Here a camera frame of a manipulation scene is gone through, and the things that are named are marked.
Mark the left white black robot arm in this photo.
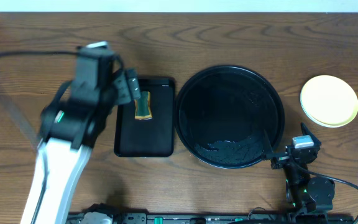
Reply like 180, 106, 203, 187
21, 69, 140, 223

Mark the yellow plate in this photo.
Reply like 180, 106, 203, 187
300, 75, 358, 126

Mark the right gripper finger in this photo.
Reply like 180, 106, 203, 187
300, 123, 321, 146
262, 130, 273, 161

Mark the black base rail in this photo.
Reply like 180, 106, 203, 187
65, 203, 354, 224

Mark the yellow green sponge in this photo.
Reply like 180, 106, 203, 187
135, 91, 152, 120

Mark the black round tray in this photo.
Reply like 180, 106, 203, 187
175, 65, 285, 169

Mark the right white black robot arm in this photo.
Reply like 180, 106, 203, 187
262, 123, 335, 223

